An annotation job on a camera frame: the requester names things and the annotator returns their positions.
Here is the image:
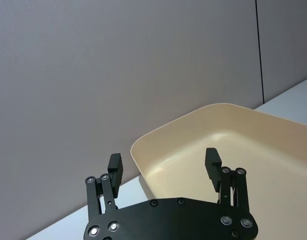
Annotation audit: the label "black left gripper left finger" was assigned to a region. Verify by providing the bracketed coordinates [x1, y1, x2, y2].
[84, 152, 124, 223]

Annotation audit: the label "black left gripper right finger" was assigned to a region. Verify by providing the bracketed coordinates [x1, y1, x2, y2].
[205, 147, 251, 214]

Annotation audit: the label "shallow cream plastic tray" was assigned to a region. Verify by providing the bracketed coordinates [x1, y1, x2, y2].
[130, 102, 307, 240]

